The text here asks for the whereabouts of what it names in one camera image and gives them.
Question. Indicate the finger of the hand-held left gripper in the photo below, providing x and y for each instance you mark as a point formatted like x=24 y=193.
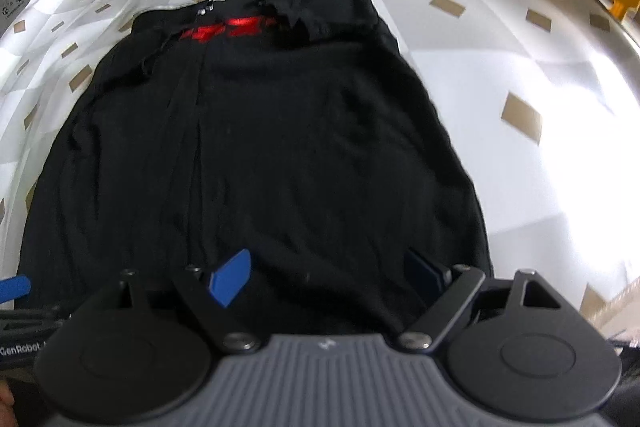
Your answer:
x=14 y=289

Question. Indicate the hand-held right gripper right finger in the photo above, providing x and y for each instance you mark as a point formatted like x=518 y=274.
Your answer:
x=425 y=277

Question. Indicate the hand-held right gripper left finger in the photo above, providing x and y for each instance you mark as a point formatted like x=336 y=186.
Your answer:
x=230 y=279

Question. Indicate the black t-shirt with red print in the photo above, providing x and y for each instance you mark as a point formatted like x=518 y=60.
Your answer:
x=275 y=147

